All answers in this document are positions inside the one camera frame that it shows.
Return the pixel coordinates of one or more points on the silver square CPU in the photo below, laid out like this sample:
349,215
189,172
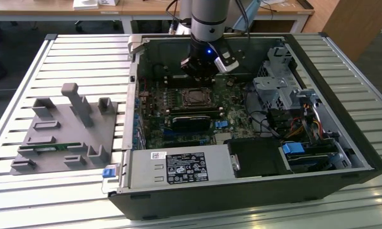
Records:
197,96

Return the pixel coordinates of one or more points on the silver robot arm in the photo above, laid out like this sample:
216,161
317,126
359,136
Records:
209,28

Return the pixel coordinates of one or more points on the CPU socket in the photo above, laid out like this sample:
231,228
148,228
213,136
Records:
200,104

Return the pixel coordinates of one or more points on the green motherboard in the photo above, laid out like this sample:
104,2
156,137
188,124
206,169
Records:
236,112

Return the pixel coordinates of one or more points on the silver drive cage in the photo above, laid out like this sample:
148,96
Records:
268,83

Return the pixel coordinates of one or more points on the black graphics card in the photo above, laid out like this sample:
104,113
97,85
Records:
192,124

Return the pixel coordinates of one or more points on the blue board connector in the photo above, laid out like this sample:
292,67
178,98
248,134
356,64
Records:
221,125

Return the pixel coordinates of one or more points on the wooden desk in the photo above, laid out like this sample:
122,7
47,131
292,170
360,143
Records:
141,9

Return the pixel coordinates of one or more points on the silver finned heatsink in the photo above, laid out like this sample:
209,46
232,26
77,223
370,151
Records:
224,138

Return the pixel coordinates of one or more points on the white box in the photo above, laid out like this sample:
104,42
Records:
83,6
110,2

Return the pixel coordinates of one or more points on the black plastic shroud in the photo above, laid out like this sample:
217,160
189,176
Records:
259,157

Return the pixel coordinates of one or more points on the blue disk carrier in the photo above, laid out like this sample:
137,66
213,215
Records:
293,149

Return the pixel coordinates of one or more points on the grey power supply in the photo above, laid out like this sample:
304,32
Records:
146,167

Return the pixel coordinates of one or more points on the grey parts rack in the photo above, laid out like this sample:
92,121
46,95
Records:
67,133

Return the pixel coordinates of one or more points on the wooden cabinet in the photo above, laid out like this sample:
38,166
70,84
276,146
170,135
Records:
354,23

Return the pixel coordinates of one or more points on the blue case latch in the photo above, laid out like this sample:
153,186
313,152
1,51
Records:
109,173

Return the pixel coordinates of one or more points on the green RAM stick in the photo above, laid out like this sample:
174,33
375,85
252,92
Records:
62,146

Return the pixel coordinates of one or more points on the black open PC case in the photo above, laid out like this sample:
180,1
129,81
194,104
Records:
210,202

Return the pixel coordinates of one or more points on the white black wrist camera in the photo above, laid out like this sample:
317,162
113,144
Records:
227,62

